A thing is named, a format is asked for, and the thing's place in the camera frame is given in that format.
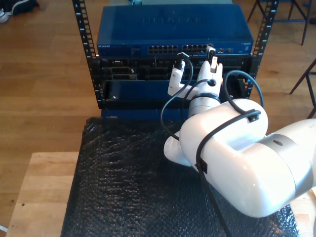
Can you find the black rack server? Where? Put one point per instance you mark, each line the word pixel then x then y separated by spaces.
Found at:
pixel 148 71

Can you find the blue rack base panel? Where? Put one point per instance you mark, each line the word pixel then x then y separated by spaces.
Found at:
pixel 143 114

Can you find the dark metal stool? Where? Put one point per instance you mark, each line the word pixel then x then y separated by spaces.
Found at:
pixel 302 77

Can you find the black bubble wrap mat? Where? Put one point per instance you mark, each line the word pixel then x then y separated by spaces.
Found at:
pixel 123 185

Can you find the dark sneaker white sole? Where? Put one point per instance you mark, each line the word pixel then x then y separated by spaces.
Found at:
pixel 27 5

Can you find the white shoe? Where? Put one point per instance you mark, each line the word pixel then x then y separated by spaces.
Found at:
pixel 3 16

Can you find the small white plastic piece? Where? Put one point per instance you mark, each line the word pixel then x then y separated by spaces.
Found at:
pixel 3 228

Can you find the blue network switch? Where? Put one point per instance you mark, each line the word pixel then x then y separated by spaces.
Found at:
pixel 172 24

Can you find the black perforated rack post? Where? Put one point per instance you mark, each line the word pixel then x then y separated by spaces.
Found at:
pixel 265 32
pixel 84 24

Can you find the grey object behind switch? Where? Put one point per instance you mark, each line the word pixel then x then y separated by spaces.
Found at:
pixel 137 2

